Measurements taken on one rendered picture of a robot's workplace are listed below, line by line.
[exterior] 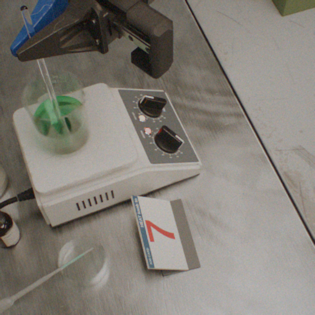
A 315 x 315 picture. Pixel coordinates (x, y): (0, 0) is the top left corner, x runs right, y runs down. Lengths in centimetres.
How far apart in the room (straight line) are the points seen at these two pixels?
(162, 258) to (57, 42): 27
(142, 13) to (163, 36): 2
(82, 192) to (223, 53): 32
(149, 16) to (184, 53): 36
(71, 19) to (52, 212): 24
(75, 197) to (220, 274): 19
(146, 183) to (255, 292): 18
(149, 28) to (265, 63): 39
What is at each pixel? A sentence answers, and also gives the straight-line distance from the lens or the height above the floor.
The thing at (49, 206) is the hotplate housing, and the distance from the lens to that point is 61.
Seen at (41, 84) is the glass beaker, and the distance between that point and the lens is 59.
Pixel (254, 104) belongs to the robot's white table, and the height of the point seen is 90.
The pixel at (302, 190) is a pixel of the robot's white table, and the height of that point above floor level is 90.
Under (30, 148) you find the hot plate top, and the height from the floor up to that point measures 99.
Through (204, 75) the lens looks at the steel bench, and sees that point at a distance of 78.
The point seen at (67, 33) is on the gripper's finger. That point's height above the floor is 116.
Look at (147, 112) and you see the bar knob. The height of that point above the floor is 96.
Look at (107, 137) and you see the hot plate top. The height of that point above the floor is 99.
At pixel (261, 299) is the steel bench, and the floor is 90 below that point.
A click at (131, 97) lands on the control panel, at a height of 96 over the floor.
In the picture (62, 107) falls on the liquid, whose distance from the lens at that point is 60.
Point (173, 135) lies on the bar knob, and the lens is 64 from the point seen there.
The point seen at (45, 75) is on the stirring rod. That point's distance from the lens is 51.
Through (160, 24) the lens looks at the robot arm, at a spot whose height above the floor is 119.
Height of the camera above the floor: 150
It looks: 60 degrees down
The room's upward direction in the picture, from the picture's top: 3 degrees counter-clockwise
